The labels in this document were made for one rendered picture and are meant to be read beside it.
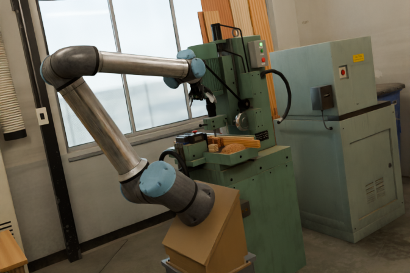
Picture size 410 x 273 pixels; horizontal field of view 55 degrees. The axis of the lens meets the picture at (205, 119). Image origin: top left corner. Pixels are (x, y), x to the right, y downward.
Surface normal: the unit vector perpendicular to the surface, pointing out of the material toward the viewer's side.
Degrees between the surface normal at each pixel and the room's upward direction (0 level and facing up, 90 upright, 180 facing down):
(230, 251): 90
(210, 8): 88
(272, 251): 90
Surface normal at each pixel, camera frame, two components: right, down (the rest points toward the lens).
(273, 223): 0.62, 0.00
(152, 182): -0.61, -0.56
